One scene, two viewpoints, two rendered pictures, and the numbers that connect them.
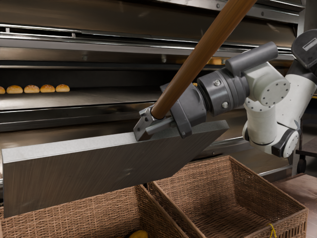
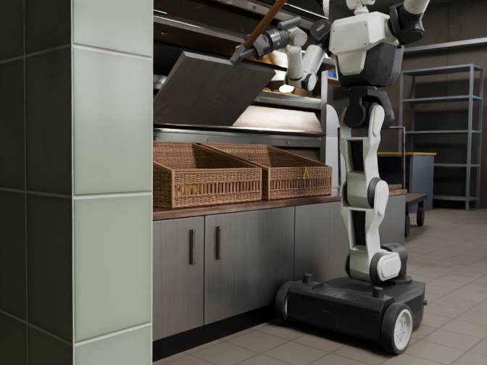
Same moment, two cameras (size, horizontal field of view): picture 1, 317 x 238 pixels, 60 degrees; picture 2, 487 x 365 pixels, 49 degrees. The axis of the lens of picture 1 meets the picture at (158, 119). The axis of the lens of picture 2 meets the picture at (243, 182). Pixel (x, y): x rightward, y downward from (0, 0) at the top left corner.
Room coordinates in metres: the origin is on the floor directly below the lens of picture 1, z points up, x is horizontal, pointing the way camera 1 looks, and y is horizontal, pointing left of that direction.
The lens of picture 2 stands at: (-1.54, 0.59, 0.79)
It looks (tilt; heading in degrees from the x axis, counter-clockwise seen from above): 3 degrees down; 344
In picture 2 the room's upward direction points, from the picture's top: 1 degrees clockwise
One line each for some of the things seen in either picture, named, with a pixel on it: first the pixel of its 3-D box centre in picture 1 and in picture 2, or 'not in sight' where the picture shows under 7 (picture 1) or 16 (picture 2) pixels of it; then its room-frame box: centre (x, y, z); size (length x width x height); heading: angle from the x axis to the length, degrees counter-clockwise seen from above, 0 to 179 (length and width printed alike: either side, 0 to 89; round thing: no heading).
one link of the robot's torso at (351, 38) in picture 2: not in sight; (367, 50); (0.65, -0.60, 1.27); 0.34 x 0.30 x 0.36; 29
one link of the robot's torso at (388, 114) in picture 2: not in sight; (369, 109); (0.66, -0.62, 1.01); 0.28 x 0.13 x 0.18; 123
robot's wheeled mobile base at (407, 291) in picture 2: not in sight; (367, 284); (0.68, -0.64, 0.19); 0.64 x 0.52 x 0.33; 123
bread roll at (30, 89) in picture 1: (31, 89); not in sight; (1.91, 0.88, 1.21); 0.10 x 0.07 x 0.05; 124
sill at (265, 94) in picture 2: (183, 103); (227, 89); (1.40, -0.13, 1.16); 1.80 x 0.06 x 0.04; 122
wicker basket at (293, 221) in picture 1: (223, 206); (267, 169); (1.17, -0.30, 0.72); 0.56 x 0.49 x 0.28; 122
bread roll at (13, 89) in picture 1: (14, 89); not in sight; (1.86, 0.97, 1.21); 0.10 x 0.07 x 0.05; 125
